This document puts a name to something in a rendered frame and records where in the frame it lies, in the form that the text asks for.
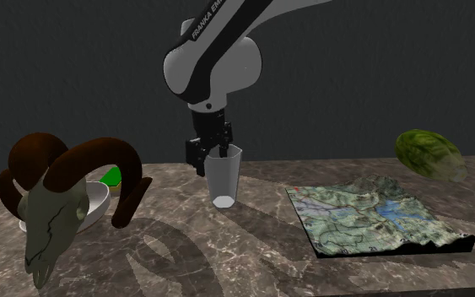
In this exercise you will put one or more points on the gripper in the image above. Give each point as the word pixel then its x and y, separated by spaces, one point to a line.
pixel 209 127

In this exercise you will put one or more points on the grey faceted cup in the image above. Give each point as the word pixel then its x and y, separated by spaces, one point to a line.
pixel 222 181

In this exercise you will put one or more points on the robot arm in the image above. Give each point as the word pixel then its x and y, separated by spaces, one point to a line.
pixel 237 61

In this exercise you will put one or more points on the green and yellow block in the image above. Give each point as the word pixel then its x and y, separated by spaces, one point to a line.
pixel 111 177

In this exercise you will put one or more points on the white bowl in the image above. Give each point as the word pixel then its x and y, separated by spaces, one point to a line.
pixel 98 200

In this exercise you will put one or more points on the relief map slab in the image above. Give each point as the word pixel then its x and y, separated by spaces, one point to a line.
pixel 364 214

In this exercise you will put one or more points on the ram skull with brown horns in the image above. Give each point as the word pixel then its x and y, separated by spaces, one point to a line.
pixel 52 214

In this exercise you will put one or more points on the green lettuce head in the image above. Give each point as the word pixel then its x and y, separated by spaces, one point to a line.
pixel 428 154

